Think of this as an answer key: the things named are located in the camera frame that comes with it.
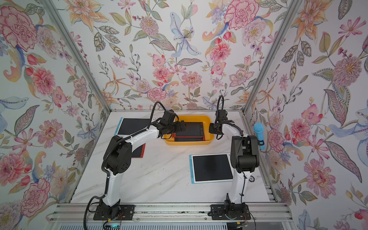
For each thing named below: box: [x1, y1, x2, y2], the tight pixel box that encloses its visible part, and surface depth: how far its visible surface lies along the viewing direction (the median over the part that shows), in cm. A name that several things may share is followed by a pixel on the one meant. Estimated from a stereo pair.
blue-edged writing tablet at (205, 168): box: [188, 152, 234, 184], surface depth 95 cm
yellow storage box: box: [163, 115, 215, 146], surface depth 103 cm
